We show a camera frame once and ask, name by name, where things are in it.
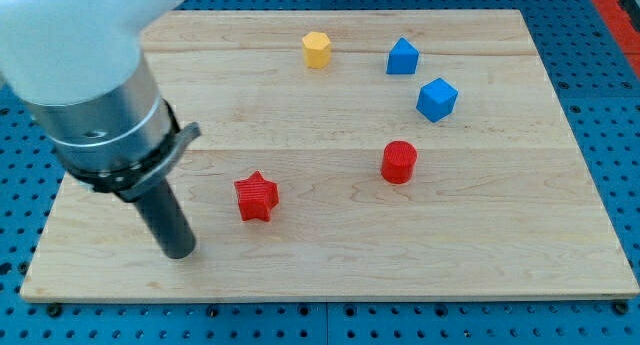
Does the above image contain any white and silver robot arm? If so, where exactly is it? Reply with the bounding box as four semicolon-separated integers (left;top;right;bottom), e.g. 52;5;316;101
1;0;200;202

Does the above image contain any light wooden board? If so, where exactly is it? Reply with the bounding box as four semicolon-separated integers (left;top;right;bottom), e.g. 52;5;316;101
21;10;639;303

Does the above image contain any red star block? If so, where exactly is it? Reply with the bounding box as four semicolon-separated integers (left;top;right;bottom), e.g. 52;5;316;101
234;171;279;222

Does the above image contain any red cylinder block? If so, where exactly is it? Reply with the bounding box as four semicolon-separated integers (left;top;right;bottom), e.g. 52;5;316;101
381;141;418;184

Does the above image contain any yellow hexagon block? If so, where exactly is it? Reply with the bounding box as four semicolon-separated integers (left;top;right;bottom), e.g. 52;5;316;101
302;32;331;69

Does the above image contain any blue cube block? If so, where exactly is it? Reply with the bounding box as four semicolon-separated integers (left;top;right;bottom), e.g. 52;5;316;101
416;78;459;123

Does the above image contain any blue pentagon block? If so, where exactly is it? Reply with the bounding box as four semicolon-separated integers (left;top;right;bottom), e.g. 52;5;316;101
386;37;420;75

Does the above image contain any dark grey cylindrical pointer tool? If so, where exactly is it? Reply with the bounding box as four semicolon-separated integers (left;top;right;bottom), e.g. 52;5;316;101
134;180;196;259

